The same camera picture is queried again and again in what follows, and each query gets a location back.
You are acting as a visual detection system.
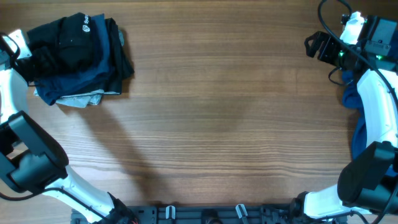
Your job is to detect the black polo shirt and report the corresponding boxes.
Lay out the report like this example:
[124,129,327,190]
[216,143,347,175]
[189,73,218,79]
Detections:
[27,12,94,76]

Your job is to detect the blue polo shirt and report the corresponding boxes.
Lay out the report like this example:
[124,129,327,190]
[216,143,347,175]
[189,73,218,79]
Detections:
[341,30,398,178]

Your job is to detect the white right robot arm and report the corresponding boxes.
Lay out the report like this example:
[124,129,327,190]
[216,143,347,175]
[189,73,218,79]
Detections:
[291,12,397,220]

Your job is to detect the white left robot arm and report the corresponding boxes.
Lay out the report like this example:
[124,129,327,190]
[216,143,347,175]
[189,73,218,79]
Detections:
[1,33,139,223]

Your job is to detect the folded blue denim shorts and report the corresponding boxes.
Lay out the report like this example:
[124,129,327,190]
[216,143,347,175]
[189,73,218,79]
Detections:
[36,14,114,105]

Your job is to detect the folded dark green garment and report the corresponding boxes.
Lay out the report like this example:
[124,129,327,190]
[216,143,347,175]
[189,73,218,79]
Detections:
[105,18,134,95]

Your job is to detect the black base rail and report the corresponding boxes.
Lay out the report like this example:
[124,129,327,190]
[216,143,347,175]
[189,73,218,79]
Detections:
[70,203,340,224]

